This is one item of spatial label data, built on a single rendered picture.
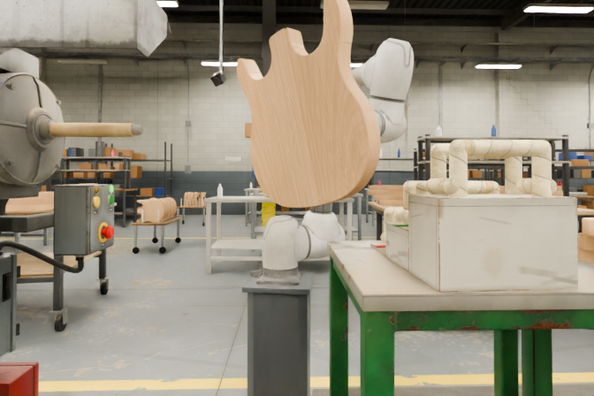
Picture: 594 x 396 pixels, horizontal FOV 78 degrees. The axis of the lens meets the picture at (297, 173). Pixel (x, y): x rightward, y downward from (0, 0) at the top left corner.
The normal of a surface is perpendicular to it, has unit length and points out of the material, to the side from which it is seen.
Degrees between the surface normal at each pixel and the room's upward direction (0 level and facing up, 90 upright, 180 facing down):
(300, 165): 97
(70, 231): 90
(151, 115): 90
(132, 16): 90
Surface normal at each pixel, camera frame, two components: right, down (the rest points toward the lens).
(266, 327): -0.11, -0.02
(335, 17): -0.67, 0.11
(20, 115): 0.99, -0.05
